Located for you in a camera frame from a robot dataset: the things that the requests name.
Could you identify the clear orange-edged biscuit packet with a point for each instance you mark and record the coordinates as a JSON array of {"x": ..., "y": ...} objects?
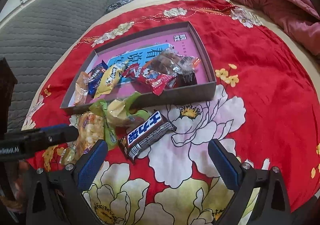
[{"x": 170, "y": 62}]

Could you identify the yellow snack packet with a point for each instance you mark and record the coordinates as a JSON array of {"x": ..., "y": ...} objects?
[{"x": 110, "y": 78}]

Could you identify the red snack packet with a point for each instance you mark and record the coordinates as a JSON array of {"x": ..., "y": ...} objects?
[{"x": 152, "y": 79}]

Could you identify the pink quilted blanket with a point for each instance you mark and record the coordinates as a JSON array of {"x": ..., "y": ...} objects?
[{"x": 272, "y": 2}]

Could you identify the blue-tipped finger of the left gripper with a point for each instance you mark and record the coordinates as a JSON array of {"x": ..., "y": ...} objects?
[{"x": 59, "y": 126}]

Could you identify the orange clear rice cracker packet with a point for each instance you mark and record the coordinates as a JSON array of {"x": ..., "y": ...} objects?
[{"x": 91, "y": 129}]

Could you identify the brown Snickers bar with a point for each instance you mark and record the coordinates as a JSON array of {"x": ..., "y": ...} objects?
[{"x": 146, "y": 134}]

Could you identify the green clear cake packet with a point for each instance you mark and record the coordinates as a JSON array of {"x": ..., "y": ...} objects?
[{"x": 117, "y": 114}]

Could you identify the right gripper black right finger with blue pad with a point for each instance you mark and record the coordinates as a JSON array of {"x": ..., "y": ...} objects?
[{"x": 272, "y": 204}]

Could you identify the red floral cloth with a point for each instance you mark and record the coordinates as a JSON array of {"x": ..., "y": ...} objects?
[{"x": 265, "y": 111}]

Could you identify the grey quilted headboard cover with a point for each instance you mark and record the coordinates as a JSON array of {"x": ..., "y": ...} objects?
[{"x": 34, "y": 40}]

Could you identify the blue patterned cloth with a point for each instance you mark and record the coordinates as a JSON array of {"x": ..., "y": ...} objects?
[{"x": 117, "y": 5}]

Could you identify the clear bread packet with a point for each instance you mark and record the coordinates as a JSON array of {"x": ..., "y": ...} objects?
[{"x": 81, "y": 89}]

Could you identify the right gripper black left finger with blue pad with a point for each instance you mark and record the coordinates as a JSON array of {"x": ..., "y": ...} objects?
[{"x": 56, "y": 197}]

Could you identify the dark blue snack packet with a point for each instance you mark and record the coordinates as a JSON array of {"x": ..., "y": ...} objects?
[{"x": 95, "y": 76}]

